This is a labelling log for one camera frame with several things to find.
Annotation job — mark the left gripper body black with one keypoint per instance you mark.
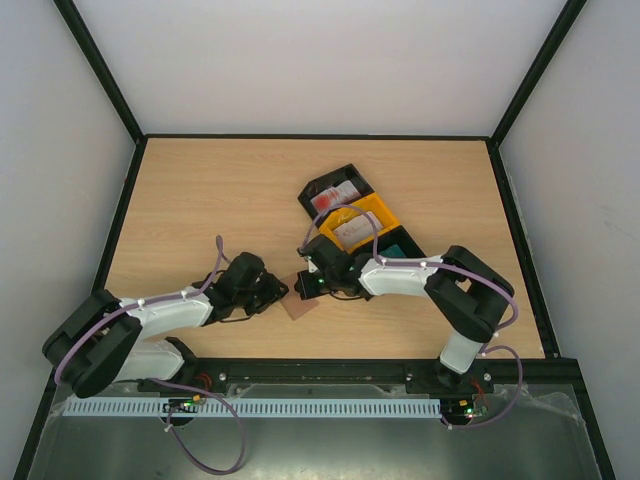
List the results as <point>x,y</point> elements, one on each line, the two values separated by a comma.
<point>246,299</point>

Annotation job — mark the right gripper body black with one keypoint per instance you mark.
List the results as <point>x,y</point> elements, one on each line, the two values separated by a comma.
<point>306,284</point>

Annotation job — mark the pink card holder wallet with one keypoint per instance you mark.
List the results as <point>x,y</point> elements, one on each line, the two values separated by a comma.
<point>293,304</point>

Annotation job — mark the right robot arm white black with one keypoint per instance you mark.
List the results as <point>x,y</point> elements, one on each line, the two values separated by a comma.
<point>473,298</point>

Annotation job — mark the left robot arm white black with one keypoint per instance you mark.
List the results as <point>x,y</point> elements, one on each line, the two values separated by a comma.
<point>109,339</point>

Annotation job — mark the white pink card stack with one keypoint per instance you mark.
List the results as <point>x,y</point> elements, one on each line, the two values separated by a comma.
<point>357,229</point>

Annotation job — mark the green card stack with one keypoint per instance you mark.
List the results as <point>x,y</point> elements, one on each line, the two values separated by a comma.
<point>394,251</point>

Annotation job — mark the black bin with green cards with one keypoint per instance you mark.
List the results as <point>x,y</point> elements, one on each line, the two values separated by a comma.
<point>400,236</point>

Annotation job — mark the red white card stack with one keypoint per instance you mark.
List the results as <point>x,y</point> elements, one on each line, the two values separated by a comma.
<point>340,194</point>

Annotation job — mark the black bin with red cards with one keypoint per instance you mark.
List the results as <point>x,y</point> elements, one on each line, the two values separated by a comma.
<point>333,178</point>

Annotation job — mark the yellow plastic bin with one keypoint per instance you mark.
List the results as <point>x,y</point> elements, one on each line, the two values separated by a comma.
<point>371,202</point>

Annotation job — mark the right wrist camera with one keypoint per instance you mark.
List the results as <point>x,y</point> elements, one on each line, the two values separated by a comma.
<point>325,255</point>

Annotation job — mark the white slotted cable duct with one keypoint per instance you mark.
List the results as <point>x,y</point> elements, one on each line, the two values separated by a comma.
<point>256,408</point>

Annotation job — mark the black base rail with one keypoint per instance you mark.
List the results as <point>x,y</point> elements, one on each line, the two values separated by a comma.
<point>416,376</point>

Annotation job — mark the black enclosure frame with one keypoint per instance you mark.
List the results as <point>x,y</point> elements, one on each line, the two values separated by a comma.
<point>561,27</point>

